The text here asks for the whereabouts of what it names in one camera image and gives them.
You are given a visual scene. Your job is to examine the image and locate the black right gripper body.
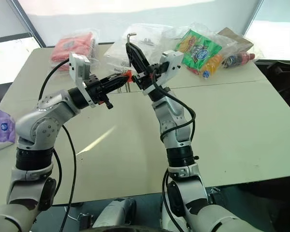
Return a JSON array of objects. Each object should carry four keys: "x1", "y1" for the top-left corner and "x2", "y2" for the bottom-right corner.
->
[{"x1": 134, "y1": 61, "x2": 170, "y2": 92}]

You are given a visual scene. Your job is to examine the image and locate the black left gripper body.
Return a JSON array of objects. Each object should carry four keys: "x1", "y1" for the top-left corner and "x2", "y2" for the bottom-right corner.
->
[{"x1": 84, "y1": 74, "x2": 114, "y2": 110}]

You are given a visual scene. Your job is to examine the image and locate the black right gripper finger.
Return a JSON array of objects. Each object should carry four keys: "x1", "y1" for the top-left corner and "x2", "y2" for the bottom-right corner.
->
[
  {"x1": 125, "y1": 42, "x2": 139, "y2": 76},
  {"x1": 129, "y1": 43, "x2": 151, "y2": 74}
]

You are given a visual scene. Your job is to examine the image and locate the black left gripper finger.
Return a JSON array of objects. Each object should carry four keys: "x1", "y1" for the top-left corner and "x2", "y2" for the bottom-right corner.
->
[
  {"x1": 101, "y1": 78, "x2": 131, "y2": 94},
  {"x1": 100, "y1": 73, "x2": 131, "y2": 83}
]

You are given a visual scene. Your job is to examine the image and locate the red hex key holder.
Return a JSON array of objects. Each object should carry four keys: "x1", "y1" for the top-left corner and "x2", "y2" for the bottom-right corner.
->
[{"x1": 115, "y1": 69, "x2": 133, "y2": 94}]

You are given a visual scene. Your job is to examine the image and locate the silver hex key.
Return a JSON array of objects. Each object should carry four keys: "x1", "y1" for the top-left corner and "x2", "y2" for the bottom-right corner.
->
[{"x1": 126, "y1": 32, "x2": 137, "y2": 68}]

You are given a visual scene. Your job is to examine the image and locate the clear plastic bag with parts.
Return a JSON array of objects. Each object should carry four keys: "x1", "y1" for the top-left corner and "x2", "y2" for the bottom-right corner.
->
[{"x1": 103, "y1": 23, "x2": 177, "y2": 74}]

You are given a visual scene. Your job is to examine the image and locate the red packets in plastic bag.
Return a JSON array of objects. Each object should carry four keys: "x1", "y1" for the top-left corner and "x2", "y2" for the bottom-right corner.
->
[{"x1": 50, "y1": 29, "x2": 100, "y2": 71}]

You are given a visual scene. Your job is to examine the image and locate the green snack bag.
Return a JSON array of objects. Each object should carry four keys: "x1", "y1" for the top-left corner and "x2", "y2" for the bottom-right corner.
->
[{"x1": 175, "y1": 29, "x2": 223, "y2": 71}]

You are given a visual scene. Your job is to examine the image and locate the yellow orange snack bag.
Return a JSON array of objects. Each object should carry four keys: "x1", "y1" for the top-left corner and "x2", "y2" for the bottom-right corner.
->
[{"x1": 186, "y1": 54, "x2": 225, "y2": 80}]

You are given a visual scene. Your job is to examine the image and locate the cola bottle with red cap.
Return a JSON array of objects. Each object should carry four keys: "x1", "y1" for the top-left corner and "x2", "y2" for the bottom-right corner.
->
[{"x1": 221, "y1": 51, "x2": 256, "y2": 70}]

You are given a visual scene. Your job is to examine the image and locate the brown paper bag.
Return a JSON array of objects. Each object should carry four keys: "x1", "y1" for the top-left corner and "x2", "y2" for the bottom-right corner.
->
[{"x1": 217, "y1": 27, "x2": 255, "y2": 54}]

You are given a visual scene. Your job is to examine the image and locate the purple tissue packet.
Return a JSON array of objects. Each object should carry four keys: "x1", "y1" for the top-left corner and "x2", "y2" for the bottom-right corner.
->
[{"x1": 0, "y1": 108, "x2": 16, "y2": 145}]

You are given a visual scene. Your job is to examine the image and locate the silver robot torso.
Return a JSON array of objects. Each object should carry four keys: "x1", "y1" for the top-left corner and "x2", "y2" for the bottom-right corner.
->
[{"x1": 93, "y1": 197, "x2": 137, "y2": 232}]

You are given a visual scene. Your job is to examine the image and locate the dark machine beside table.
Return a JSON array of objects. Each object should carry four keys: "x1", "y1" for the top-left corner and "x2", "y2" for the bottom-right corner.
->
[{"x1": 253, "y1": 58, "x2": 290, "y2": 103}]

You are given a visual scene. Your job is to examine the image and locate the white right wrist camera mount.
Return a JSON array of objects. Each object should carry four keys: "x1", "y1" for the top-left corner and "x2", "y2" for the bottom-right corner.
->
[{"x1": 142, "y1": 49, "x2": 185, "y2": 96}]

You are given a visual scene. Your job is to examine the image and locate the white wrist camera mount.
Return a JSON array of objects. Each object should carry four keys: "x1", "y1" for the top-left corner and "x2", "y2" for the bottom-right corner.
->
[
  {"x1": 142, "y1": 49, "x2": 185, "y2": 96},
  {"x1": 69, "y1": 53, "x2": 100, "y2": 109}
]

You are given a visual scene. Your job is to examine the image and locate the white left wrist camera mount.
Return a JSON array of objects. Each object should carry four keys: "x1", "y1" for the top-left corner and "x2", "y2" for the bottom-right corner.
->
[{"x1": 69, "y1": 53, "x2": 100, "y2": 109}]

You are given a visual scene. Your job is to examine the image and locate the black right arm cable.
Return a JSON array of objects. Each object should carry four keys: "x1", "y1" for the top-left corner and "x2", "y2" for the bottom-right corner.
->
[{"x1": 149, "y1": 67, "x2": 197, "y2": 232}]

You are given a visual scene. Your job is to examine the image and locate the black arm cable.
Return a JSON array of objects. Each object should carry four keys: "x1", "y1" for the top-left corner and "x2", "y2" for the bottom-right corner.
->
[
  {"x1": 149, "y1": 67, "x2": 197, "y2": 232},
  {"x1": 38, "y1": 58, "x2": 77, "y2": 232}
]

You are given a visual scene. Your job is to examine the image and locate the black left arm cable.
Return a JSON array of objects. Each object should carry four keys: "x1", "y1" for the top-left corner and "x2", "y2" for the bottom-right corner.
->
[{"x1": 38, "y1": 58, "x2": 77, "y2": 232}]

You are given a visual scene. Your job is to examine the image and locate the dark window frame post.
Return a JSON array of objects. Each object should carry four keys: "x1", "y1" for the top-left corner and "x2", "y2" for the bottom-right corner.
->
[{"x1": 6, "y1": 0, "x2": 47, "y2": 48}]

